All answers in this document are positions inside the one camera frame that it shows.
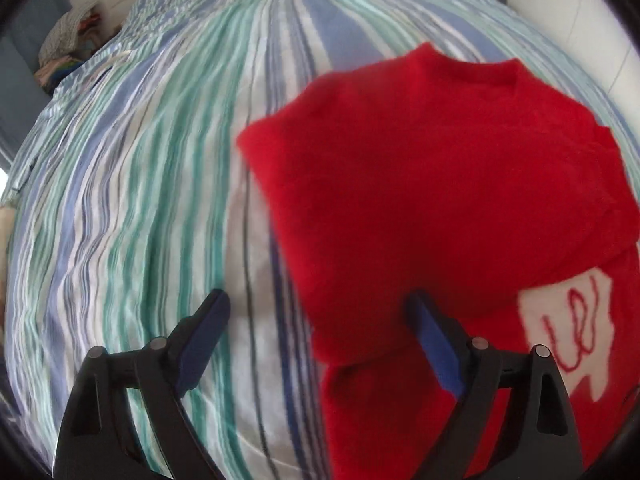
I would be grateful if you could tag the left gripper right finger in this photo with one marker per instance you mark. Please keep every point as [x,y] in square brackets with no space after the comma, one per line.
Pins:
[443,341]

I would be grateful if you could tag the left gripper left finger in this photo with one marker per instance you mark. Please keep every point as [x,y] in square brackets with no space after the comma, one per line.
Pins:
[193,341]

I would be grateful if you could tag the red knitted sweater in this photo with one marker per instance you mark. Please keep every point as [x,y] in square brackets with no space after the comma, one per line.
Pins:
[501,198]

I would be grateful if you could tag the pile of clothes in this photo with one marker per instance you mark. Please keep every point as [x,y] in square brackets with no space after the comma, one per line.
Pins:
[76,36]

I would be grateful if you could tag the striped bed cover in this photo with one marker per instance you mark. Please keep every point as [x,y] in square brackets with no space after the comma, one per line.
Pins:
[133,201]

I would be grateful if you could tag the white wardrobe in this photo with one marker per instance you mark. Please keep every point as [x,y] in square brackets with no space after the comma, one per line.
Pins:
[592,35]

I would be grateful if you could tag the blue curtain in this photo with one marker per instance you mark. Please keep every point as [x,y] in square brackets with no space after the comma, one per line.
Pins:
[22,99]

